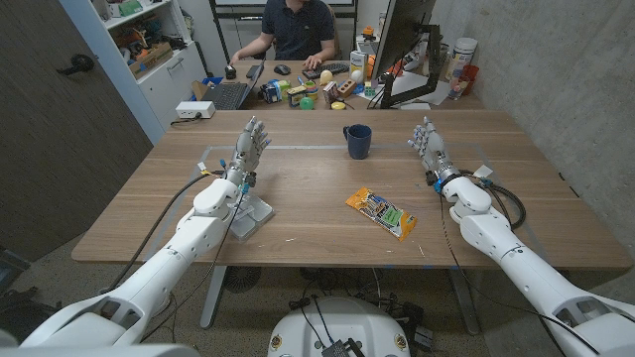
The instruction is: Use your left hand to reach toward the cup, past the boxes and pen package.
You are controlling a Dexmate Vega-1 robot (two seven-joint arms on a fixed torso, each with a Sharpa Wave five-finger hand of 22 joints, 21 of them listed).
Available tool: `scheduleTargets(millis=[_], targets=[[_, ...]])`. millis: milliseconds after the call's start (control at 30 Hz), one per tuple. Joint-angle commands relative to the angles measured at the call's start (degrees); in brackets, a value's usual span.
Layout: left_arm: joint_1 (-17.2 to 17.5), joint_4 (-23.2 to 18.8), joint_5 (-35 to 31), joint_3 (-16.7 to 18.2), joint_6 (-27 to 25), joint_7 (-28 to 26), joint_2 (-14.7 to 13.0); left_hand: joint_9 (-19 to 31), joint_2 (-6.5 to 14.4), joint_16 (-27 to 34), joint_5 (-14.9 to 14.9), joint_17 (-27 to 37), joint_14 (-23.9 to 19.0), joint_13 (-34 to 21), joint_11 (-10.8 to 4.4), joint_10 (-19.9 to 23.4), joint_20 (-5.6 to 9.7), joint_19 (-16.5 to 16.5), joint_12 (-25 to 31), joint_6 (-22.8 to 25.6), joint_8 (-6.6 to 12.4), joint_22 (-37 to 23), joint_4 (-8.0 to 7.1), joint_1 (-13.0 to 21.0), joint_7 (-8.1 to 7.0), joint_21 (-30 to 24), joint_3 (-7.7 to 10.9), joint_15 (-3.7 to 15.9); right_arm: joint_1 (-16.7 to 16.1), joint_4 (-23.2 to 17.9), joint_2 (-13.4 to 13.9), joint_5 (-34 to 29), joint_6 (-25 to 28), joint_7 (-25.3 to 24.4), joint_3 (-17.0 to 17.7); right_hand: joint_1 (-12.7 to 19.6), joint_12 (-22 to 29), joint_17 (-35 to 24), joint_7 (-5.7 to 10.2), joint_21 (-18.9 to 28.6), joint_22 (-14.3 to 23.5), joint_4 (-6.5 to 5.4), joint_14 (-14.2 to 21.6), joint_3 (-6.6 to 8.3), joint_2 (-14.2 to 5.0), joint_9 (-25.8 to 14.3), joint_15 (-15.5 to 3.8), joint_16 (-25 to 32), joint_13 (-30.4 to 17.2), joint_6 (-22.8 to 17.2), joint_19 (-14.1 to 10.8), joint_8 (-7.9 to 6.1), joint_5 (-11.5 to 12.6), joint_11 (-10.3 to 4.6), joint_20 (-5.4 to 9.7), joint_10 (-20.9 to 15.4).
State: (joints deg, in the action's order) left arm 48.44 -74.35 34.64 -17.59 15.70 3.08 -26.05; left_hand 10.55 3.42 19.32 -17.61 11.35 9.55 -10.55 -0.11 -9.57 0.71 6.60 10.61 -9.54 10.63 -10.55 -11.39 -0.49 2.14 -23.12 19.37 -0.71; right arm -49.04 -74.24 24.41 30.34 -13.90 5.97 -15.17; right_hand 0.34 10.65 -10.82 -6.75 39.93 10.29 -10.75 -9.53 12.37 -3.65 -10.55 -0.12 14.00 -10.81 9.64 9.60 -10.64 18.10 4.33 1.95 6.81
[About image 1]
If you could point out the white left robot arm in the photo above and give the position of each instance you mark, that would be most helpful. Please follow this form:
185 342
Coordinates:
164 268

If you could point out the pale yellow egg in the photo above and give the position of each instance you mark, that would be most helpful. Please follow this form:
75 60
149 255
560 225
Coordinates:
326 78

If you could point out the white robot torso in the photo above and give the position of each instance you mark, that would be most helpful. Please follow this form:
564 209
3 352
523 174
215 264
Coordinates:
342 322

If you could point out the stacked coloured cups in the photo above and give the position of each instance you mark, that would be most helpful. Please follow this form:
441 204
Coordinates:
311 90

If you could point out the green ball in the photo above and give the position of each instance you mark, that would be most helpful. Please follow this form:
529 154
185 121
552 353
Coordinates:
307 103

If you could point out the black monitor stand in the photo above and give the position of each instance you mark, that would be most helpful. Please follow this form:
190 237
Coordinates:
435 59

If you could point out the black floor fan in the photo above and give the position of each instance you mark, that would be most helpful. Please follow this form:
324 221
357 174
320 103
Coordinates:
242 278

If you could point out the white paper sheets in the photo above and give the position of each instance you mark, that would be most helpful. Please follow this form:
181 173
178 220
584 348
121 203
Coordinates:
412 84

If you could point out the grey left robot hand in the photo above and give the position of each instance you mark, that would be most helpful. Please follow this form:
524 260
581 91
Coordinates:
249 146

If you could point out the black computer monitor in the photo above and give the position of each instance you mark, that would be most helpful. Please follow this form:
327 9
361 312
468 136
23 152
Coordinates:
402 30

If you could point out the white and yellow carton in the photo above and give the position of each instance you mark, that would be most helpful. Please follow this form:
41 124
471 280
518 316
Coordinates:
357 60

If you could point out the white ball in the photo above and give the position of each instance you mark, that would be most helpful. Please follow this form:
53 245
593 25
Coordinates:
356 76

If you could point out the wooden block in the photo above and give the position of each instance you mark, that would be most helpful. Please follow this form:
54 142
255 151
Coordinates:
346 88

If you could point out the white shelf cabinet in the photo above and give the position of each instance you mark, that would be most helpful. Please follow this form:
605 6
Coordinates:
164 84

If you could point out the cardboard box of toys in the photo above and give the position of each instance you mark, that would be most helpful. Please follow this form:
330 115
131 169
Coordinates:
151 59

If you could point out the blue and white toy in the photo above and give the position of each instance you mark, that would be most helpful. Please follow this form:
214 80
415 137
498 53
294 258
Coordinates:
271 91

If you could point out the yellow disc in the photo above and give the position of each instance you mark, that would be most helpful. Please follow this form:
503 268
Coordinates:
338 105

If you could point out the black laptop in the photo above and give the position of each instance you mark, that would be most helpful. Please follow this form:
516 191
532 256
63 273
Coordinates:
225 95

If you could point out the black keyboard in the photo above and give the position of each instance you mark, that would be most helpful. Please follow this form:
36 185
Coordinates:
327 69

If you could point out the small black device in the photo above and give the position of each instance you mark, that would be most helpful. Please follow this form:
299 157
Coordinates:
230 72

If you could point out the black phone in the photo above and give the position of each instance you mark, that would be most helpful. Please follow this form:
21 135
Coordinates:
252 72

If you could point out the white power strip box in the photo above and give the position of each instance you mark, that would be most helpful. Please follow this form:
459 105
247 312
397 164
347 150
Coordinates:
195 109

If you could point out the grey table leg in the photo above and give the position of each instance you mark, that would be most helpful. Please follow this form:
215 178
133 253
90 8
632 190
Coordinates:
213 297
465 302

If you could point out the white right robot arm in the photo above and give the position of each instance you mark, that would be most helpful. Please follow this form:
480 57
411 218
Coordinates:
521 268

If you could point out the red plastic cup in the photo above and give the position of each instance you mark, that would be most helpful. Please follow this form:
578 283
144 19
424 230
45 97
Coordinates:
470 74

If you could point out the person in dark polo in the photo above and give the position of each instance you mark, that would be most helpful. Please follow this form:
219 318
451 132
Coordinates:
297 30

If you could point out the small brown box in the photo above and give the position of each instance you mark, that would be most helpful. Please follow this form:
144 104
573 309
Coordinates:
330 92

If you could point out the yellow green small box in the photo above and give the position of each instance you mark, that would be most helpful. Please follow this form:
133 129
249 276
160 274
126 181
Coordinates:
296 95

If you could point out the clear drinking glass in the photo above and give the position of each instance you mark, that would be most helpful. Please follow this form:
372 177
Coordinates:
457 90

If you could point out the colourful puzzle cube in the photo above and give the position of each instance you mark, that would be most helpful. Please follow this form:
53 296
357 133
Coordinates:
370 89

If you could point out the white wipes canister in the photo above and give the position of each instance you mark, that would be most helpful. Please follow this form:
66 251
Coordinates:
461 57

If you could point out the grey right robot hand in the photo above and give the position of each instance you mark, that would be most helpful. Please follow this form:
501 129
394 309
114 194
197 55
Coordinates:
432 149

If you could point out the black computer mouse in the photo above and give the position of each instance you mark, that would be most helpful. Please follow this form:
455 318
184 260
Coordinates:
282 70

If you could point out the clear plastic box pack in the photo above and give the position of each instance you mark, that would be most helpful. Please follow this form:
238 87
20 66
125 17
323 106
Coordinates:
254 216

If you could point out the navy blue mug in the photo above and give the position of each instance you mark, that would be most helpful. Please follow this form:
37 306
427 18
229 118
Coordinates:
359 144

